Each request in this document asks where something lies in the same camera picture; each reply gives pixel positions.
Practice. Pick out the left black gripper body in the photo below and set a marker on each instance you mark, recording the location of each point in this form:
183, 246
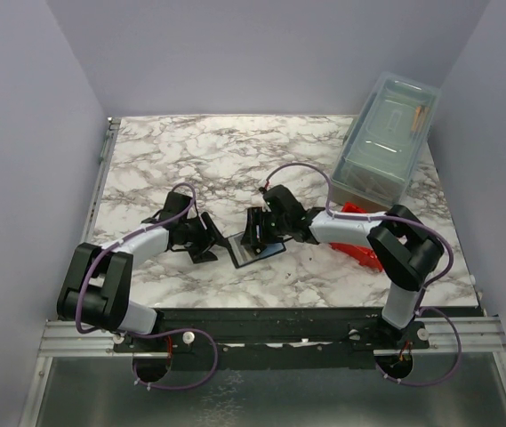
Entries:
196, 239

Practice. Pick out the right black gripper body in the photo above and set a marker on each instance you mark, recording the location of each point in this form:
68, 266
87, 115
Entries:
270, 230

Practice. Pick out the black leather card holder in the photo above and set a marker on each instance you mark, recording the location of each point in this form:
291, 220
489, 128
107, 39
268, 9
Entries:
242, 256

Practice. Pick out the red plastic bin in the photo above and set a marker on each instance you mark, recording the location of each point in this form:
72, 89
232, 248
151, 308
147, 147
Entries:
365, 256

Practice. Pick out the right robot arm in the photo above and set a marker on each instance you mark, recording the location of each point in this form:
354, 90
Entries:
407, 250

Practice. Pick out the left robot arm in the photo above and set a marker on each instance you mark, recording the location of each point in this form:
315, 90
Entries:
96, 289

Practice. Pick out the clear plastic storage box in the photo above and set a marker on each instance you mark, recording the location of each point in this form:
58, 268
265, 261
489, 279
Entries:
383, 145

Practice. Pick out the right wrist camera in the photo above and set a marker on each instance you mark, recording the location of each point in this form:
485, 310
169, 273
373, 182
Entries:
281, 201

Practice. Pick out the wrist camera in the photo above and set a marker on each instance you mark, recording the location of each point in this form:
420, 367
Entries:
175, 204
281, 201

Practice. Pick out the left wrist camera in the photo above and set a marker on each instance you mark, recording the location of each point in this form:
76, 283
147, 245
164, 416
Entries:
175, 204

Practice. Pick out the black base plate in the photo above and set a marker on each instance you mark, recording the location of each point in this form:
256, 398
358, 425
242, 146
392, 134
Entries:
211, 340

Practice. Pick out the aluminium mounting rail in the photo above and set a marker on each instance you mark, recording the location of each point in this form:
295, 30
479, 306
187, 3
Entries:
426, 336

